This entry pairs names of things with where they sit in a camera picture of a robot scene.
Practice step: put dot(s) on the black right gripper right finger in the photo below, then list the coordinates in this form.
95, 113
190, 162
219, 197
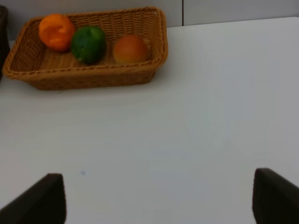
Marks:
275, 200

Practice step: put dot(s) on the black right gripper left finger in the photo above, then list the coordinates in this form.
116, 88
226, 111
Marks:
43, 203

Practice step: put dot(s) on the green lime fruit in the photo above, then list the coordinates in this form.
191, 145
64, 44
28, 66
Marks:
88, 44

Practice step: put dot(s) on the orange tangerine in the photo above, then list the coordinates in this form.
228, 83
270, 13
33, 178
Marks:
56, 31

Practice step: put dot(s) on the red yellow peach fruit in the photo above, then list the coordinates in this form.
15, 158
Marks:
130, 49

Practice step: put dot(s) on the light orange wicker basket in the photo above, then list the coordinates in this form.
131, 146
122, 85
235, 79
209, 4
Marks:
30, 61

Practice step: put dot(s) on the dark brown wicker basket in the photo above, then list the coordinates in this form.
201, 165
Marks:
4, 43

